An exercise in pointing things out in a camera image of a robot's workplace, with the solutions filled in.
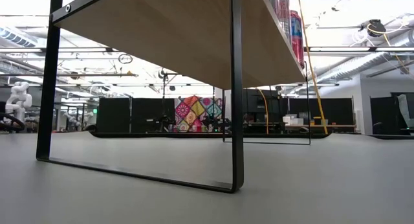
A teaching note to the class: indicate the colourful mural panel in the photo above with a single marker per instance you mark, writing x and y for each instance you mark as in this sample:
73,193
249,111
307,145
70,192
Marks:
197,112

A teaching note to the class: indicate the black partition panel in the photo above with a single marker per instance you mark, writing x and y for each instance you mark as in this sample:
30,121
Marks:
113,114
323,110
148,110

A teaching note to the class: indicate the long wooden workbench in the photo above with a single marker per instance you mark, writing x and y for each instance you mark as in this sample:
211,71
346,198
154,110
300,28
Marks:
320,126

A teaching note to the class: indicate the wooden shelf black metal frame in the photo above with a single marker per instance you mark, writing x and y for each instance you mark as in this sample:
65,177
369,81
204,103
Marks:
161,33

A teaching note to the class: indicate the orange Fanta soda can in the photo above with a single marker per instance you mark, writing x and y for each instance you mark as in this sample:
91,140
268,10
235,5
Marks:
296,36

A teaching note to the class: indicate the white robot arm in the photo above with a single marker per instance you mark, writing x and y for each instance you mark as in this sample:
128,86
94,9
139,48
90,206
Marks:
72,118
19,97

